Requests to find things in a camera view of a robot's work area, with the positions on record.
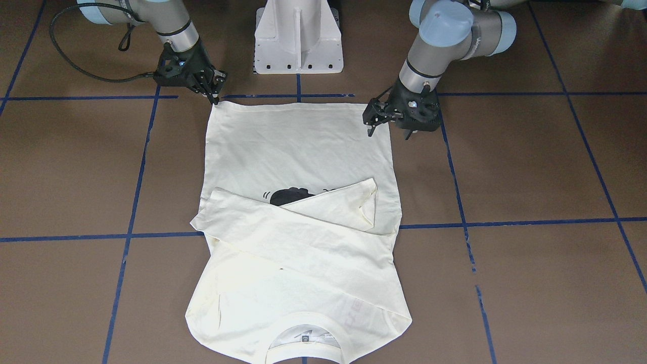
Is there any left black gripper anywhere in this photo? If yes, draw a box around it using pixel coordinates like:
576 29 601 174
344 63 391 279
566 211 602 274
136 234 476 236
362 80 439 141

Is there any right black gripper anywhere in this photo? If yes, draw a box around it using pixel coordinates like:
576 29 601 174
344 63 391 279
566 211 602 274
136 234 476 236
161 40 228 105

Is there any cream long-sleeve cat shirt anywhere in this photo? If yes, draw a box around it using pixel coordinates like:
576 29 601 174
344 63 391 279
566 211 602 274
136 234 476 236
185 101 412 363

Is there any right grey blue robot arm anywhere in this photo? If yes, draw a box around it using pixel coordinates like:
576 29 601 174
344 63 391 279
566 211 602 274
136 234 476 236
77 1 227 105

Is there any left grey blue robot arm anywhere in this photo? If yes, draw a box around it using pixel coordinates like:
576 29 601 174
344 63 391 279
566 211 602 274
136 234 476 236
362 1 519 138

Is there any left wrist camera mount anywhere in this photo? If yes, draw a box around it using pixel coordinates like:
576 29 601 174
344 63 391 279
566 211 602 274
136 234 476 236
395 101 443 132

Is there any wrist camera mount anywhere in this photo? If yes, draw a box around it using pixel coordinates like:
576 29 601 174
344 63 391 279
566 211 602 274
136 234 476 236
153 53 196 89
395 101 443 132

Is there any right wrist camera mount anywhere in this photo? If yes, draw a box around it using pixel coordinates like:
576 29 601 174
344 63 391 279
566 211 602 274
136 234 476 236
153 53 196 89

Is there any white camera post base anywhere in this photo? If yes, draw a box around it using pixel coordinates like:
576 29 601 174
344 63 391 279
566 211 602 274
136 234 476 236
254 1 344 75

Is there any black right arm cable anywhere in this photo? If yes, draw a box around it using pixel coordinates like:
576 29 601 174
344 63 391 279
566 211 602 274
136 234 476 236
49 3 157 83

